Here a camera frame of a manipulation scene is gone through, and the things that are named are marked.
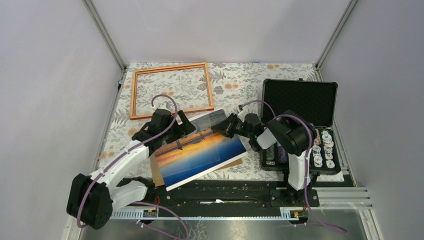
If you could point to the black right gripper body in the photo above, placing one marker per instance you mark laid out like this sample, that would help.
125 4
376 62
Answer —
240 130

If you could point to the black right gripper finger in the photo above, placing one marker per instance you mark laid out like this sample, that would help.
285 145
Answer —
223 128
232 123

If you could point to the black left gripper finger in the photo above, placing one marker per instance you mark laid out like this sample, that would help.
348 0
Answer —
174 136
186 126

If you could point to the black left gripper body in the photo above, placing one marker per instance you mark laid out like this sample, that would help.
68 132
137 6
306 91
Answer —
174 127

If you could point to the clear plastic sheet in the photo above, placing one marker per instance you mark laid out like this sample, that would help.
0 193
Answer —
206 120

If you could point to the sunset landscape photo print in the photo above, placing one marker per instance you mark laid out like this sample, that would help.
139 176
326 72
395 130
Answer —
195 155

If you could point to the orange wooden picture frame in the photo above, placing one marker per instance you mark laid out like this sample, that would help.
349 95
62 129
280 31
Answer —
188 84

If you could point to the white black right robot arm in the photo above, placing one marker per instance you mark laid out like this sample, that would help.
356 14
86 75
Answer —
290 130

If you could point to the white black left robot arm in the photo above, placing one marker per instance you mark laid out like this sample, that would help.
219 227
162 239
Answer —
94 197

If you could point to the floral patterned table mat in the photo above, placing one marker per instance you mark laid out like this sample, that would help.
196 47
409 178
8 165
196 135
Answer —
233 84

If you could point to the brown cardboard backing board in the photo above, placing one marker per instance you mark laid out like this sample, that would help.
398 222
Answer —
157 178

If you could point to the black poker chip case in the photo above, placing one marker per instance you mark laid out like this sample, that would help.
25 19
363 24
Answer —
313 101

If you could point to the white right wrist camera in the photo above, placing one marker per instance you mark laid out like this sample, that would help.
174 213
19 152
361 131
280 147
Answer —
242 115

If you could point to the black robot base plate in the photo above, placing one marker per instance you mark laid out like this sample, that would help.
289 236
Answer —
227 198

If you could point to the aluminium rail frame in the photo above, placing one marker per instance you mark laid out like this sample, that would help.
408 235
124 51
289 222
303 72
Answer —
325 198

